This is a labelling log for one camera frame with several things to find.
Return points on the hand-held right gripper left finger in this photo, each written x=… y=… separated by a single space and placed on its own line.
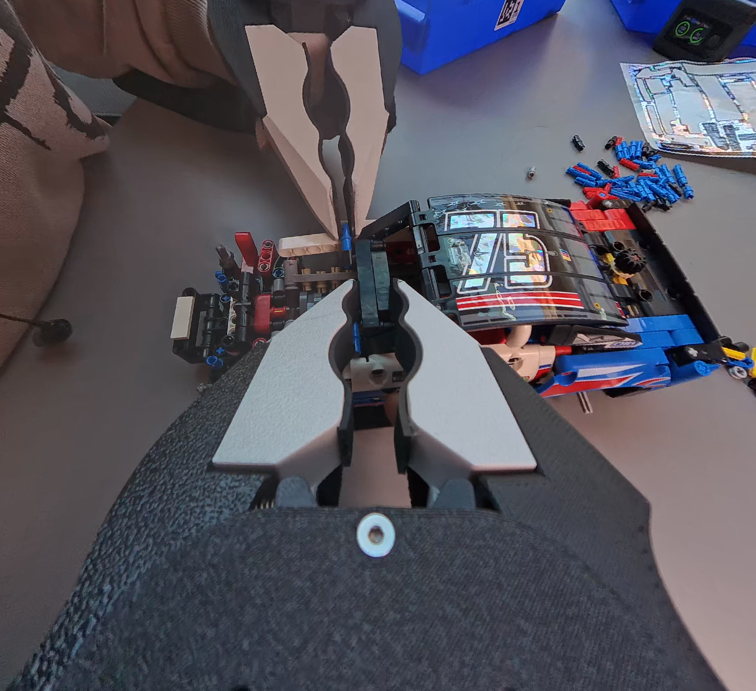
x=283 y=401

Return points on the brick-built toy race car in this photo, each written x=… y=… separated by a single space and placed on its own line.
x=502 y=265

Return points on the person's left forearm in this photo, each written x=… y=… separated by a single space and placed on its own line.
x=118 y=5

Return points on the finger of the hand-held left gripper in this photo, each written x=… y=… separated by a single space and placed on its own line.
x=280 y=88
x=366 y=100

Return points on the small black box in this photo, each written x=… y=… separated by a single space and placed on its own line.
x=709 y=23

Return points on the small blue connector pin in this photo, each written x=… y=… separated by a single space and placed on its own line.
x=346 y=242

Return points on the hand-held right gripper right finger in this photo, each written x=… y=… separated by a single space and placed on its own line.
x=466 y=401

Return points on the pile of mixed bricks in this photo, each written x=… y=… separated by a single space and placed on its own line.
x=741 y=366

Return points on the pile of blue pins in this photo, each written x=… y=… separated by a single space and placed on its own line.
x=638 y=183

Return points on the person's beige sweatshirt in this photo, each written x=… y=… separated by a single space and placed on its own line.
x=35 y=200

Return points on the sticker sheet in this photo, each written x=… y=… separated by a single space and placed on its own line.
x=691 y=106

